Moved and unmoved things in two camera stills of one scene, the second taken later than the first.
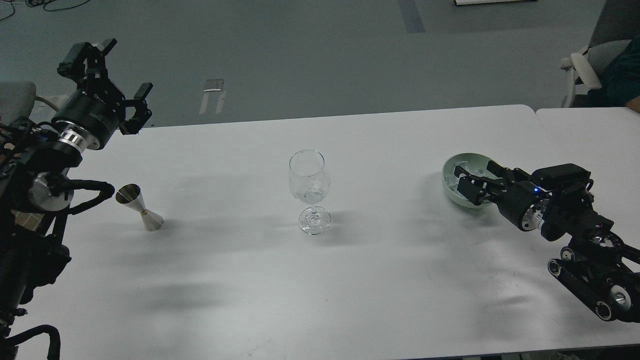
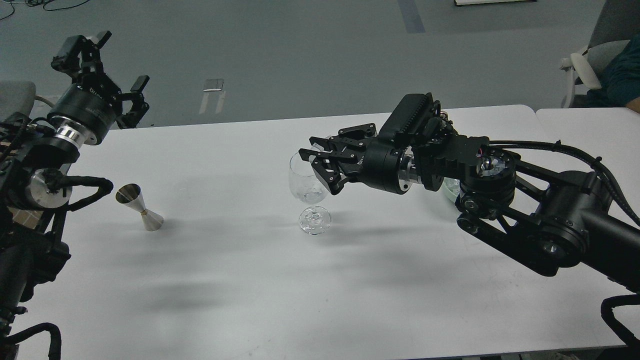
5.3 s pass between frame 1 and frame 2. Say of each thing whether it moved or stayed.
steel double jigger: stayed
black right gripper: moved
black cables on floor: stayed
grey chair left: stayed
